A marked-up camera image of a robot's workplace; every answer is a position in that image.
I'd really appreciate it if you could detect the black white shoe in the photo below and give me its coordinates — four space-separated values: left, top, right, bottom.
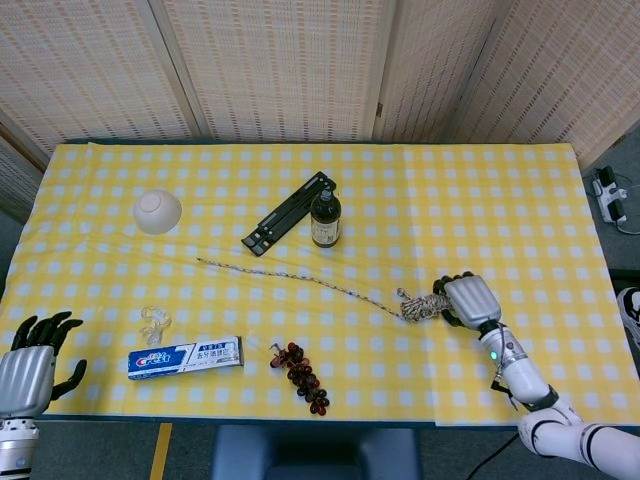
617 287 640 346

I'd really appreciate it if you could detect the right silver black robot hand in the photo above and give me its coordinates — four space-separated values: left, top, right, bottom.
432 271 503 331

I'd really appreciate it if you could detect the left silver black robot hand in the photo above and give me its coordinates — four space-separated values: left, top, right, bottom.
0 311 89 419

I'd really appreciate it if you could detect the clear plastic packaging piece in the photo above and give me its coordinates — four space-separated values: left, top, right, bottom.
138 305 176 347

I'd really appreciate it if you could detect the brown bottle black cap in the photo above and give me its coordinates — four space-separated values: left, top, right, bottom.
310 188 343 249

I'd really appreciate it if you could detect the woven folding screen panel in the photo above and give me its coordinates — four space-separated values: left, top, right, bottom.
452 0 640 171
0 0 209 159
372 0 501 144
149 0 399 144
0 122 46 224

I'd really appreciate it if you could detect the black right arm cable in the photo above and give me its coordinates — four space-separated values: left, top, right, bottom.
469 432 521 480

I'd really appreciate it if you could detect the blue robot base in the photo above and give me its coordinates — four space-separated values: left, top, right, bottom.
212 424 424 480

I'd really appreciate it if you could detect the blue white toothpaste box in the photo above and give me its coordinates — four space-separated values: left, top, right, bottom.
127 335 245 381

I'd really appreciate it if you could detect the white upturned bowl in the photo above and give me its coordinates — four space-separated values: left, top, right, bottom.
132 189 183 235

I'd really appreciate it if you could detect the black folding metal stand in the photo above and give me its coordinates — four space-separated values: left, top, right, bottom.
241 171 337 258

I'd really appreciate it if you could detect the yellow floor tape strip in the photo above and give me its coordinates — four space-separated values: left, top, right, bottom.
149 422 174 480

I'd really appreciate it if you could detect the dark red grape bunch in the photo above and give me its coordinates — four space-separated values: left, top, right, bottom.
269 341 331 417

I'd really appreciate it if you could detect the speckled white black rope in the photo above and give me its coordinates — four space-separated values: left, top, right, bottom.
196 257 451 324

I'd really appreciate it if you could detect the white power strip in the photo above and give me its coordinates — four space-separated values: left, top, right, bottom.
592 167 630 225

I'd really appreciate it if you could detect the yellow white checkered tablecloth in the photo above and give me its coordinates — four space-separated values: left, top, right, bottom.
0 142 639 429

